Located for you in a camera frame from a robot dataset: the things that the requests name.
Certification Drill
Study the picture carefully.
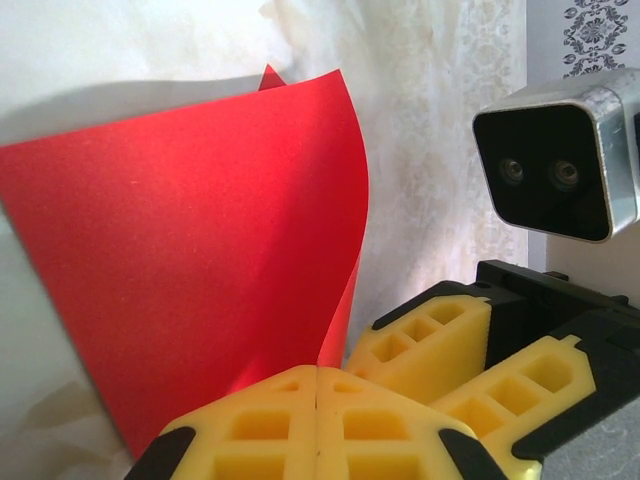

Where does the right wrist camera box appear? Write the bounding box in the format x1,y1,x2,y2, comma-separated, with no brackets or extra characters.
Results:
472,68,640,245

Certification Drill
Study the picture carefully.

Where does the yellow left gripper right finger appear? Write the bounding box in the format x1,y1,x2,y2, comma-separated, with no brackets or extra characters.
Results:
314,367,545,480

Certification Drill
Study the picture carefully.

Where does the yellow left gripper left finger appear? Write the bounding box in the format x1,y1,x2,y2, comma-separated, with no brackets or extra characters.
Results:
124,364,320,480

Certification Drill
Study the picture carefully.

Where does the red cloth sheet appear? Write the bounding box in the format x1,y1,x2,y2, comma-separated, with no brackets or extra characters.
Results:
0,63,372,462

